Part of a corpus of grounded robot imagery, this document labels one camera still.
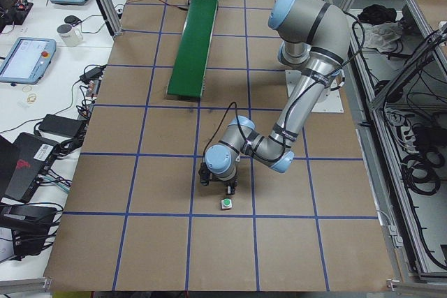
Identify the black laptop computer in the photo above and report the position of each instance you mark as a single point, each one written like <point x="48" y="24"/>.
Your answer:
<point x="22" y="161"/>

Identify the green push button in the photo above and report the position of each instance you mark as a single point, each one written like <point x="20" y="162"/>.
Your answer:
<point x="226" y="204"/>

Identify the black power brick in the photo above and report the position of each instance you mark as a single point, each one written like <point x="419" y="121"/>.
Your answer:
<point x="62" y="126"/>

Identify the white mug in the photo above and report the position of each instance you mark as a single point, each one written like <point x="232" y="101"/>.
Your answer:
<point x="71" y="36"/>

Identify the green conveyor belt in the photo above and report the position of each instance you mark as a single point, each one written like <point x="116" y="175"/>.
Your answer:
<point x="188" y="75"/>

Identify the teach pendant near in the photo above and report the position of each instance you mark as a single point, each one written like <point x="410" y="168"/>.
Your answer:
<point x="28" y="60"/>

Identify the black computer mouse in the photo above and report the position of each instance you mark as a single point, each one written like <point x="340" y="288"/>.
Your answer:
<point x="72" y="20"/>

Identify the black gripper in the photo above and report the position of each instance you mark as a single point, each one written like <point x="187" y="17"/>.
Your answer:
<point x="230" y="188"/>

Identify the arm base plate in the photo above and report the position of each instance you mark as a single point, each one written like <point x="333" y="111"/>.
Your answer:
<point x="328" y="101"/>

